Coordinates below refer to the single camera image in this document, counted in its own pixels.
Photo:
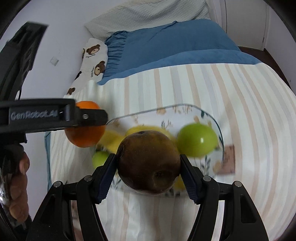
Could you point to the striped bed sheet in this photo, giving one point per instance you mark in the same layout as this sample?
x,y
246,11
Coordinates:
x,y
249,129

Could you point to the bear print pillow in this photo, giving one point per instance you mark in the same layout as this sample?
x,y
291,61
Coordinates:
x,y
92,60

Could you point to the brown russet pear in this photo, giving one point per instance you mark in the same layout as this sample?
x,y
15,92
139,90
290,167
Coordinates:
x,y
148,160

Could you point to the floral glass plate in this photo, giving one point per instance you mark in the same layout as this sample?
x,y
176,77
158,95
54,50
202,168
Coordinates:
x,y
161,114

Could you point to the orange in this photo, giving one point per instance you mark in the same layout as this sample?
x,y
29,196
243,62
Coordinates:
x,y
85,136

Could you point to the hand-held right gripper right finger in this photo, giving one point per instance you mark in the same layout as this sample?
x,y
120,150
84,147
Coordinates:
x,y
191,183

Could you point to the white textured pillow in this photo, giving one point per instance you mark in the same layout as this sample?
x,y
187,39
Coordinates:
x,y
143,16

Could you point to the yellow bananas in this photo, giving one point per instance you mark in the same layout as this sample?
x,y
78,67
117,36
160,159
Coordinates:
x,y
111,141

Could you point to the white door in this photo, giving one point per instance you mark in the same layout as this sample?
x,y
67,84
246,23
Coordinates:
x,y
245,20

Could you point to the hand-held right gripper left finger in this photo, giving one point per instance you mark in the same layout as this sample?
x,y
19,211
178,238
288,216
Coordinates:
x,y
106,183

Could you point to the person's left hand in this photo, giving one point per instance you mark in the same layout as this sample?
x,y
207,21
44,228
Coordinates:
x,y
19,194

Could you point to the small green apple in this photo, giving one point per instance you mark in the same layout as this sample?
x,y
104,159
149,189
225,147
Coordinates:
x,y
99,160

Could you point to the blue pillow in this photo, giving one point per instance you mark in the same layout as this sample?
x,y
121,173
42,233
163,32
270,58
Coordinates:
x,y
173,46

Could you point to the white wall switch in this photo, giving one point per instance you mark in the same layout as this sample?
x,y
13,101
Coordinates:
x,y
54,61

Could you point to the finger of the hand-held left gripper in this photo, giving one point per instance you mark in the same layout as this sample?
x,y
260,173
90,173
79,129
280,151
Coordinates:
x,y
92,117

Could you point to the large green apple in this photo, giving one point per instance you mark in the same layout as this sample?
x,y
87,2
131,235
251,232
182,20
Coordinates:
x,y
196,141

